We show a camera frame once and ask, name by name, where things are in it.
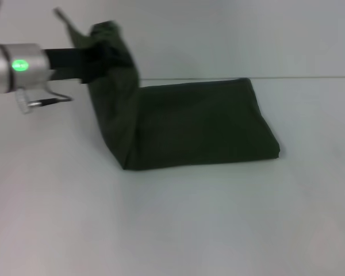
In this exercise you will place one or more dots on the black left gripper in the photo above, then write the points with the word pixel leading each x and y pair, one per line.
pixel 69 63

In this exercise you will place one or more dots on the dark green t-shirt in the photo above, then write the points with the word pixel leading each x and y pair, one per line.
pixel 189 123

